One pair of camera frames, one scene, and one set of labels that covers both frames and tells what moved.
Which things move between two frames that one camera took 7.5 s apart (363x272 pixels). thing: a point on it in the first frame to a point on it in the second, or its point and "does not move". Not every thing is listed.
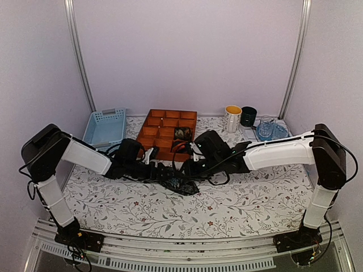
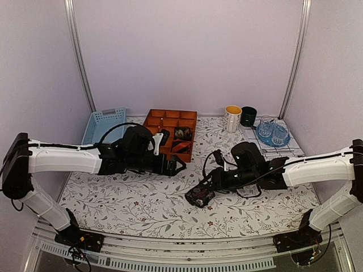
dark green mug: (248, 114) does not move
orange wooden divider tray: (157, 131) does not move
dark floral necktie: (180, 186) to (200, 195)
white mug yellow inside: (232, 118) does not move
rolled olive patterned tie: (182, 133) does not move
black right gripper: (190, 171) to (220, 181)
